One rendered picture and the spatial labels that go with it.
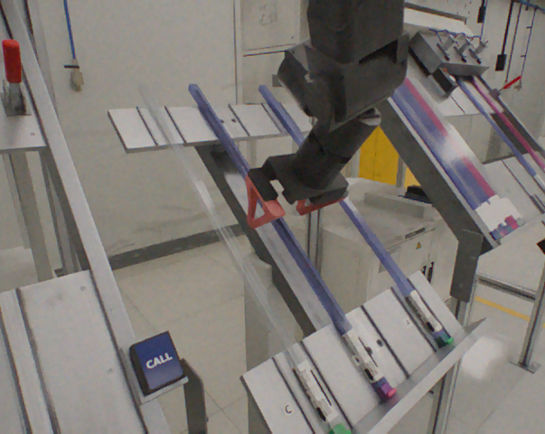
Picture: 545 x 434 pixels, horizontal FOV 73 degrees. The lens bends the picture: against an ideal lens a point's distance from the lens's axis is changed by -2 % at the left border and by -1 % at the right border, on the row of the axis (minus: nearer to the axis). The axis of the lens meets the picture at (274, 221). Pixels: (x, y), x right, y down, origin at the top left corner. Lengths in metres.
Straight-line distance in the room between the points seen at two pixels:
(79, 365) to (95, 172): 1.95
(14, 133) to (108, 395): 0.34
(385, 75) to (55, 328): 0.40
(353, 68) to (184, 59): 2.22
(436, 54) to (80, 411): 1.25
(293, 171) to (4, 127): 0.37
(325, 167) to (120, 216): 2.08
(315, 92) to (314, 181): 0.13
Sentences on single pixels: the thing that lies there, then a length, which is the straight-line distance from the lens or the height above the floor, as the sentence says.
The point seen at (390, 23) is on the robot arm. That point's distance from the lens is 0.33.
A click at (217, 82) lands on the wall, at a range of 2.61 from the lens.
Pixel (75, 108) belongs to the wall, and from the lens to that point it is 2.29.
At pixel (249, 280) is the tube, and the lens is 0.42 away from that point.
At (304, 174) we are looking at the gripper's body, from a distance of 0.44.
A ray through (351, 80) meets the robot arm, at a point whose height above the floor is 1.05.
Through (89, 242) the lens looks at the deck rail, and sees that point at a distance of 0.48.
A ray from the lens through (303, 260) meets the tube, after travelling 0.47.
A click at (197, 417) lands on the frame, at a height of 0.70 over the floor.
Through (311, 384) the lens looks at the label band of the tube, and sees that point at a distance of 0.41.
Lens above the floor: 1.04
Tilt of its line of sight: 19 degrees down
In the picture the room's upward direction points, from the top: straight up
